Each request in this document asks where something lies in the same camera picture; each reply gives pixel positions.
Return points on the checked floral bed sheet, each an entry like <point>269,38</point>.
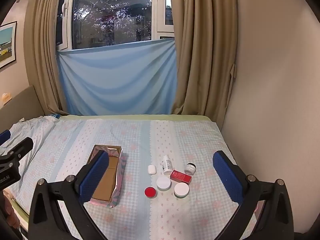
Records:
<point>150,140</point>

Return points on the jar with red lid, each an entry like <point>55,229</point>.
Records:
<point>150,192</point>

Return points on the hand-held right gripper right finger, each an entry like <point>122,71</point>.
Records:
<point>227,177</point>

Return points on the white round jar lid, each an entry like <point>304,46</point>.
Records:
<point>163,183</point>

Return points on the small jar with black lid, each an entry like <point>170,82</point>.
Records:
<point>190,168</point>

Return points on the white plastic bottle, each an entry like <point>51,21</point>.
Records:
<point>167,164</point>

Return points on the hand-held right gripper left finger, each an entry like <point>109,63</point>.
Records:
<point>96,175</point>

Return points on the wall socket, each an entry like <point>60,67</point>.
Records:
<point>6,97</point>

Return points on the framed wall picture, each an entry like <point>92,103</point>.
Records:
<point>6,45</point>

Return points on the green jar with white lid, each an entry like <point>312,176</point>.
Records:
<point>181,189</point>

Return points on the cardboard box with floral wrap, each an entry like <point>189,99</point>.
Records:
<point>110,177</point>

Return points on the white earbuds case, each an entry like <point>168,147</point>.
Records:
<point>151,169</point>

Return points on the red carton box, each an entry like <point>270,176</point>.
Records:
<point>180,176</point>

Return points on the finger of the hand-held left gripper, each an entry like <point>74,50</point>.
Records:
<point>21,146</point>
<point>3,136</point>

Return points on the beige curtain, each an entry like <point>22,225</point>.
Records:
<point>200,50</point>
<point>47,55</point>

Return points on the light blue hanging cloth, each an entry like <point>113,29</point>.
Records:
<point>117,80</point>

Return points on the grey bed headboard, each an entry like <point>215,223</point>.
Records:
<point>22,102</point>

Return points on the white framed window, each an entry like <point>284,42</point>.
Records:
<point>112,12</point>

